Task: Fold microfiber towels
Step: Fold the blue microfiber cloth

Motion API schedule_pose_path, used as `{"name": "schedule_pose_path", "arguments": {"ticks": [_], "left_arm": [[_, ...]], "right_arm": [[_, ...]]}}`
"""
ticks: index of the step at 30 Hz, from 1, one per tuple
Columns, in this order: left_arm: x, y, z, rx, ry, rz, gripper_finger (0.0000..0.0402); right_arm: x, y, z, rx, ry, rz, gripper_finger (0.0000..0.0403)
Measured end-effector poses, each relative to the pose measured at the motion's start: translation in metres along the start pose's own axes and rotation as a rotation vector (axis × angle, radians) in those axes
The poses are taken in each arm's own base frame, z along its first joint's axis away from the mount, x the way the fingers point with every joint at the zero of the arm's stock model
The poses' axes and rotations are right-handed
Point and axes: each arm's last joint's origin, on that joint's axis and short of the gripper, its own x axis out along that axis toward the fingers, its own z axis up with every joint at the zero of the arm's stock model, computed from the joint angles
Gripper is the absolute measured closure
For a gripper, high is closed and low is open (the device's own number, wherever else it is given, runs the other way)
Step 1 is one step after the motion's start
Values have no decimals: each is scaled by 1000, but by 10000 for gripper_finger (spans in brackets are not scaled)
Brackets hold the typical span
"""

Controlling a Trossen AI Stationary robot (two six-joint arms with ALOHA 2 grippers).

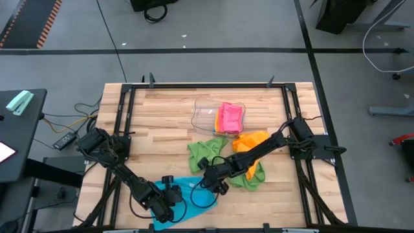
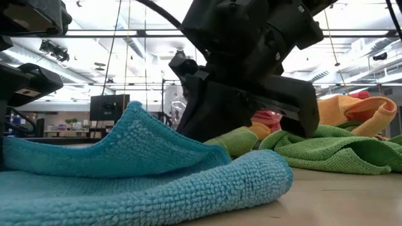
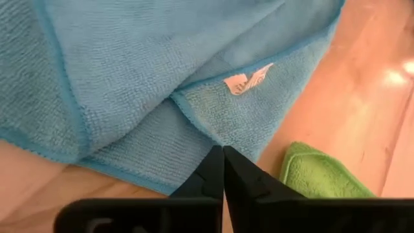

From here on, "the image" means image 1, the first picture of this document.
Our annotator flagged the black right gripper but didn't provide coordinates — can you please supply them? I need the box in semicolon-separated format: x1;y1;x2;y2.
197;157;232;195

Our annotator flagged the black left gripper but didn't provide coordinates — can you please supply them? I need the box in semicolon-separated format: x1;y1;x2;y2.
149;175;184;224

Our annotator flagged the small green microfiber towel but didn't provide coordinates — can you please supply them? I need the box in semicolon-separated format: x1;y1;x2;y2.
187;136;229;175

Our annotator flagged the orange microfiber towel with label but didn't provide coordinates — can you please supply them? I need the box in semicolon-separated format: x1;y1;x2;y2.
214;111;224;134

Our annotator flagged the large green microfiber towel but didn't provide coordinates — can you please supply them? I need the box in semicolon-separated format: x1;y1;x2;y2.
228;161;267;192

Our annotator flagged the clear plastic bin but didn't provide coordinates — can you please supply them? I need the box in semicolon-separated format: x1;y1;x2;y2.
190;96;246;137

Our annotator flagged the black equipment stand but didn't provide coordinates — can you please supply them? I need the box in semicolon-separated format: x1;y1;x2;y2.
0;157;85;233

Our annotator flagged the black power brick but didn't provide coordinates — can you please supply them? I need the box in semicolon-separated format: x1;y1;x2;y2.
52;131;78;151

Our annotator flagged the black side desk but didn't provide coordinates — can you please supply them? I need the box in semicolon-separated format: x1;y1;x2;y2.
0;89;48;184

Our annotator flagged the mint green stapler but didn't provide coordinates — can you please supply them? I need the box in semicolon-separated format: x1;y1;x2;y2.
5;90;35;117

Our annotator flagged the black equipment box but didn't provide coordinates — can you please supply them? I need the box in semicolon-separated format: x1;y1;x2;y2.
130;0;179;12

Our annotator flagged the grey metal desk foot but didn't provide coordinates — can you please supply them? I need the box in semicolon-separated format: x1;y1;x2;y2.
367;105;414;117

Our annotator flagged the red chair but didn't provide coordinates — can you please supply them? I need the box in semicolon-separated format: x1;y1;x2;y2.
389;132;414;184

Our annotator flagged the black equipment cabinet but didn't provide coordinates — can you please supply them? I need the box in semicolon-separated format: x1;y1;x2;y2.
315;0;379;35

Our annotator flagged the orange-striped black floor mat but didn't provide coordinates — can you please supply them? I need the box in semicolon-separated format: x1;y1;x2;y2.
0;0;63;49

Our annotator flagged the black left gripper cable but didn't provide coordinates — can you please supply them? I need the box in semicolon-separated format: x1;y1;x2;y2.
129;194;188;224

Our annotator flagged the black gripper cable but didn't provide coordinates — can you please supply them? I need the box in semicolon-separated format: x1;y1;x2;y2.
129;194;188;224
190;156;227;208

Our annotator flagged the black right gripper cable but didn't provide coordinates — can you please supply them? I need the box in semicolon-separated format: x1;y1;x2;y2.
190;156;227;208

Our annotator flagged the yellow floor cable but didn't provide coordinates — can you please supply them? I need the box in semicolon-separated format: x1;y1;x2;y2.
43;113;98;134

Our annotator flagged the black cable bundle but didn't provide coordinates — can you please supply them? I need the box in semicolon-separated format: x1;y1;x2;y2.
41;96;103;140

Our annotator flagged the thin black floor cable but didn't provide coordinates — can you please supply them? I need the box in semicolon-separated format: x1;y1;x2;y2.
96;0;127;82

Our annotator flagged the coiled black cable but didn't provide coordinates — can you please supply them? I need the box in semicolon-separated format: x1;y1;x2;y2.
144;3;168;23

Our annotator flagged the white floor cable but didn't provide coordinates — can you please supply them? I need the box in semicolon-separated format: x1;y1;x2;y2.
362;0;414;74

